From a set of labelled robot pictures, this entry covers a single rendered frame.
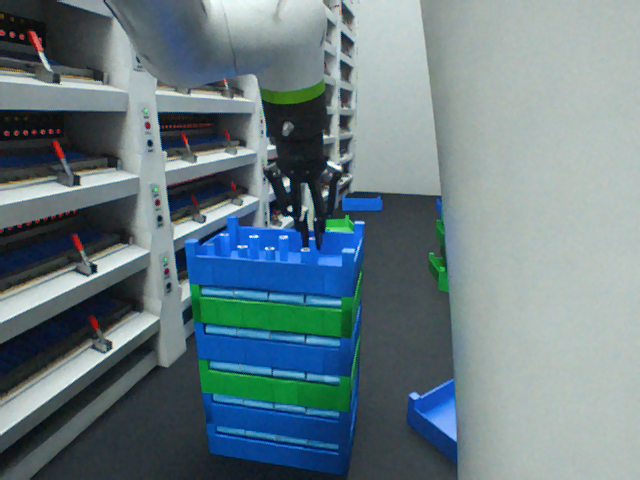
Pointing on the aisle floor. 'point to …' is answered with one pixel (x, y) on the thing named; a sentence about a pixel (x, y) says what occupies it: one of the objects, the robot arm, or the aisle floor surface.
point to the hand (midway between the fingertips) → (311, 230)
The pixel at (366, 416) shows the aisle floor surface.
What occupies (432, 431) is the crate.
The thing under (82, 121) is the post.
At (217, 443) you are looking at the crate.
